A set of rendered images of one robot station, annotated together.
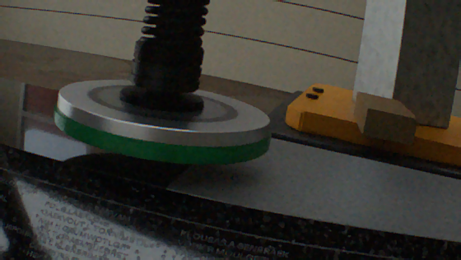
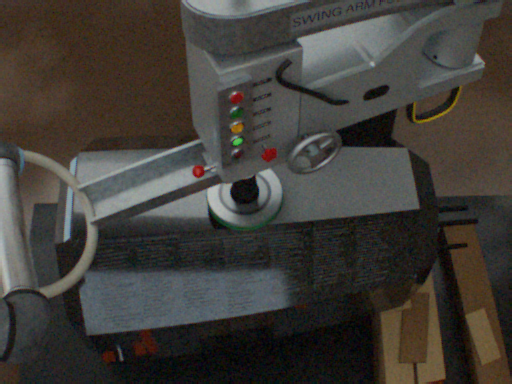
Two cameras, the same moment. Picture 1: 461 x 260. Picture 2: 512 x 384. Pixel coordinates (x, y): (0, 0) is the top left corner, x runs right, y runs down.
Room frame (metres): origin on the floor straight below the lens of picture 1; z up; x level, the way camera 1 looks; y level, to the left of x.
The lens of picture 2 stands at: (-0.49, 0.30, 2.58)
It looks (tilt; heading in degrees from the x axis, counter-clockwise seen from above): 58 degrees down; 346
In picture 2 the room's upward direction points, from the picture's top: straight up
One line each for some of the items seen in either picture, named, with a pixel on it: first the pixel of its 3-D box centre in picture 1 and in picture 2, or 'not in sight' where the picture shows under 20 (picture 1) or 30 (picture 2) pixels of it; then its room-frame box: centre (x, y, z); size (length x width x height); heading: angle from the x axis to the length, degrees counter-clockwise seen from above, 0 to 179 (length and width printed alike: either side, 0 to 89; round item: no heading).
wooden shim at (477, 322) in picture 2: not in sight; (482, 337); (0.12, -0.82, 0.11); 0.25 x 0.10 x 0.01; 2
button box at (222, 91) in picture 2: not in sight; (234, 122); (0.45, 0.12, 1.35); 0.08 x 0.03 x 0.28; 101
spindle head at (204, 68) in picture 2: not in sight; (272, 82); (0.59, -0.01, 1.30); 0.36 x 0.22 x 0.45; 101
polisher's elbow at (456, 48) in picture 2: not in sight; (451, 25); (0.71, -0.58, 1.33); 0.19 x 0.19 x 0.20
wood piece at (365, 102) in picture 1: (383, 116); not in sight; (1.09, -0.28, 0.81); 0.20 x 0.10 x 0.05; 175
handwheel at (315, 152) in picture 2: not in sight; (308, 142); (0.48, -0.07, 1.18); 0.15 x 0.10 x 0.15; 101
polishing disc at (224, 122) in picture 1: (160, 107); (244, 193); (0.58, 0.07, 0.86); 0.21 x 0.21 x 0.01
